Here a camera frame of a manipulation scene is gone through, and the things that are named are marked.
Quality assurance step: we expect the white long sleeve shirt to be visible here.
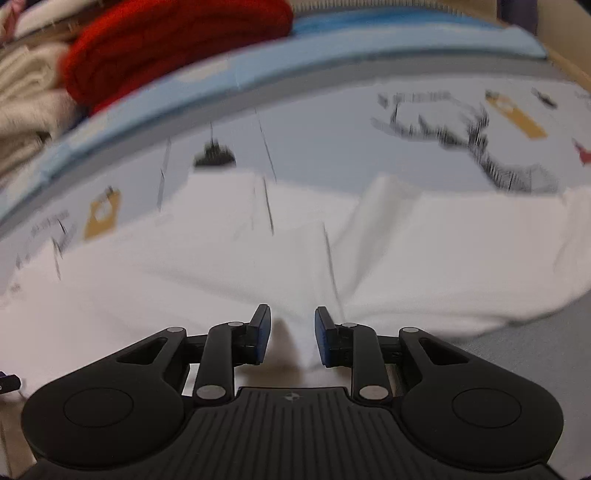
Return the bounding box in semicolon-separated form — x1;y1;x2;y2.
1;173;590;392

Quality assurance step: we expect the cream folded blanket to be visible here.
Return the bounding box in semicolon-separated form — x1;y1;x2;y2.
0;42;82;185

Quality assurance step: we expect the light blue folded sheet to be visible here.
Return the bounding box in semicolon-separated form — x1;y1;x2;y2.
1;2;548;218

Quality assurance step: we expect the red folded blanket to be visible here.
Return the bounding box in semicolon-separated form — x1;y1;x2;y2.
61;1;294;114

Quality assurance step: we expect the purple box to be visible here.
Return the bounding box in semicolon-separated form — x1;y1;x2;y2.
497;0;539;35

